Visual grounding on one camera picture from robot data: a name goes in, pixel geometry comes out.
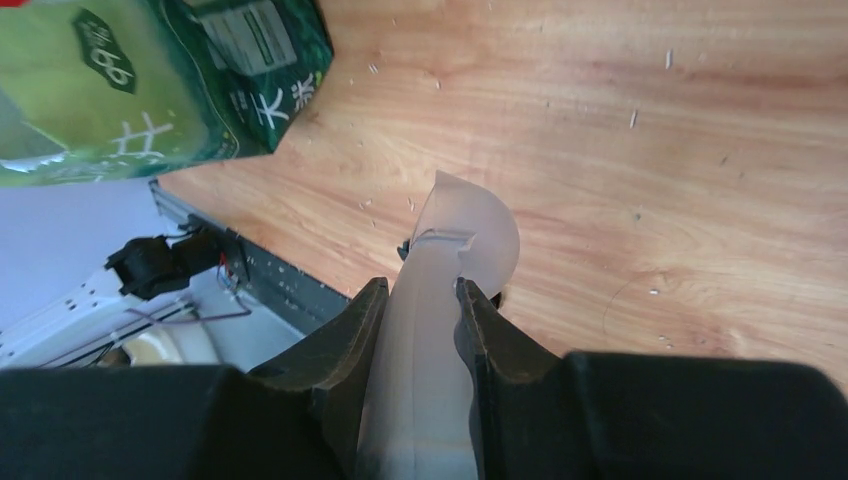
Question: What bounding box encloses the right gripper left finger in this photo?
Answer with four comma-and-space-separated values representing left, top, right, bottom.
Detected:
1, 277, 389, 479

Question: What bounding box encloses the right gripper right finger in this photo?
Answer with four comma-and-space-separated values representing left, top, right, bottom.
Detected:
454, 279, 847, 479

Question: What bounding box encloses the clear plastic scoop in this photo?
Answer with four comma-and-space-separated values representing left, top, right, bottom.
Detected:
355, 171, 520, 479

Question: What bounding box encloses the black bag clip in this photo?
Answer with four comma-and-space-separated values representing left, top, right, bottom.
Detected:
396, 239, 411, 262

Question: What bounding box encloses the green litter bag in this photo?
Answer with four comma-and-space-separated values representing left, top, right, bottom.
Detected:
1, 1, 334, 187

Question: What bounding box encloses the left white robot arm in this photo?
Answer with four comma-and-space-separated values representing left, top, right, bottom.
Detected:
1, 228, 252, 369

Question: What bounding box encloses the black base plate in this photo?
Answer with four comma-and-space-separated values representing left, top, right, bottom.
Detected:
187, 214, 350, 335

